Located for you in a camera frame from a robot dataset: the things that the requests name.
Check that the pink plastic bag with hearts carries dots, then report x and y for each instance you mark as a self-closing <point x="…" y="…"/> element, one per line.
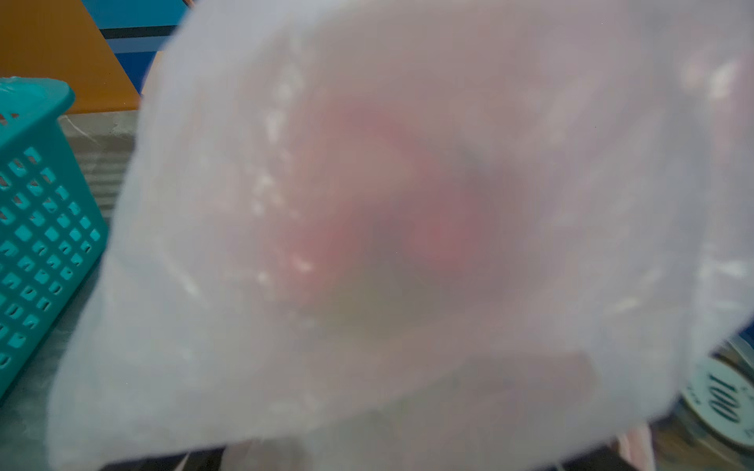
<point x="418" y="235"/>

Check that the teal plastic basket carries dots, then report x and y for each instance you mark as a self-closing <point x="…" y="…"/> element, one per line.
<point x="52" y="231"/>

